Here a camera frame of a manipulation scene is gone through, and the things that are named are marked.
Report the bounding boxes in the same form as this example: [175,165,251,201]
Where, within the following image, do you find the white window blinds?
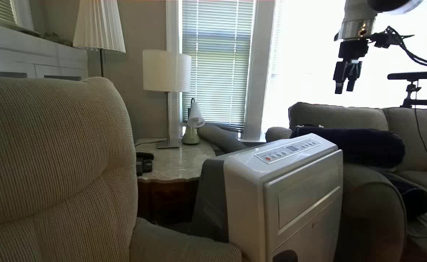
[182,0,255,126]

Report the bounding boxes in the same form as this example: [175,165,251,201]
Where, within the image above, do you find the beige corduroy armchair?
[0,78,242,262]

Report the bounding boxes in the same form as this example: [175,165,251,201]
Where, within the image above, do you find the grey green sofa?
[265,102,427,262]

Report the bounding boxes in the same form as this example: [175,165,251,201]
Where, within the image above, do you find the white built-in cabinet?
[0,27,88,80]

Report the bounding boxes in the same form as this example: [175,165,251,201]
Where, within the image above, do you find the green white desk lamp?
[182,99,206,146]

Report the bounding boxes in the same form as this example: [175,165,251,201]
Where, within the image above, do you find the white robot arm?
[334,0,423,95]

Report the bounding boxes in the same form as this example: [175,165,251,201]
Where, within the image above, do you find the grey exhaust hose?
[197,123,248,155]

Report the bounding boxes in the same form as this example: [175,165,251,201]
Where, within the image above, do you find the white cylinder shade table lamp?
[143,50,191,149]

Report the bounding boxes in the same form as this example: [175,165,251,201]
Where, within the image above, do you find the black remote controls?
[137,153,155,177]

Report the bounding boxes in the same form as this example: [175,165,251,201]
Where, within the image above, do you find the white pleated shade floor lamp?
[73,0,125,75]

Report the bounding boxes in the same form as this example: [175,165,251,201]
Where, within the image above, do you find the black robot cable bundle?
[367,25,427,72]

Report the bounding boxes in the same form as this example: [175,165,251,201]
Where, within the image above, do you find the dark navy blanket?
[292,127,427,220]

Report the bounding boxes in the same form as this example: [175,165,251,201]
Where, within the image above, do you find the white portable air conditioner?
[223,134,343,262]

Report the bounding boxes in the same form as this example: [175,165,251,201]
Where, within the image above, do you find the black camera on tripod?
[388,72,427,108]

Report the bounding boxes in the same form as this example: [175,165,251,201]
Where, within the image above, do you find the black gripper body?
[338,40,369,62]

